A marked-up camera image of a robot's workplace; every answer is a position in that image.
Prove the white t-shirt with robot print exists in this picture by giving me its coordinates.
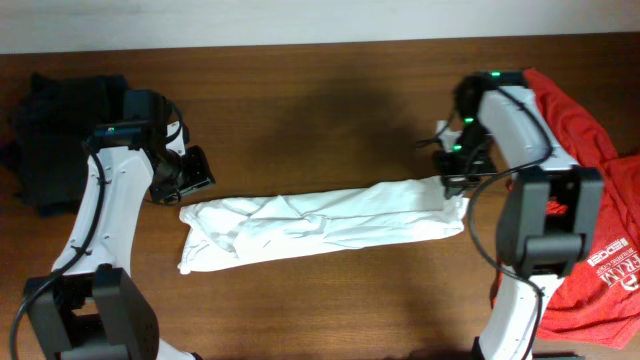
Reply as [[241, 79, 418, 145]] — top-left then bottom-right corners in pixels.
[[178, 176, 468, 275]]

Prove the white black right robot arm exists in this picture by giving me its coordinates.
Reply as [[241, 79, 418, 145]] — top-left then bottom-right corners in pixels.
[[433, 71, 604, 359]]

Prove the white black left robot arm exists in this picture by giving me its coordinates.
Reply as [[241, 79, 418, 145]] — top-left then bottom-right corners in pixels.
[[8, 90, 215, 360]]

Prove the black folded clothes pile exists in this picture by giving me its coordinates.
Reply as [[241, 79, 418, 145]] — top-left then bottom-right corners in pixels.
[[1, 73, 129, 217]]

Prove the red t-shirt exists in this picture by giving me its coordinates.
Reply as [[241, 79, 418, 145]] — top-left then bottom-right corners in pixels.
[[478, 71, 639, 359]]

